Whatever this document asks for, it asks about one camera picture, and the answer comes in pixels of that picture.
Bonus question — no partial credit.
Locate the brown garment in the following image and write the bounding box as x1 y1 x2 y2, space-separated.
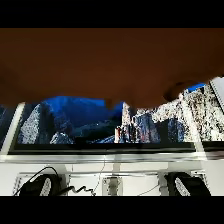
0 27 224 110

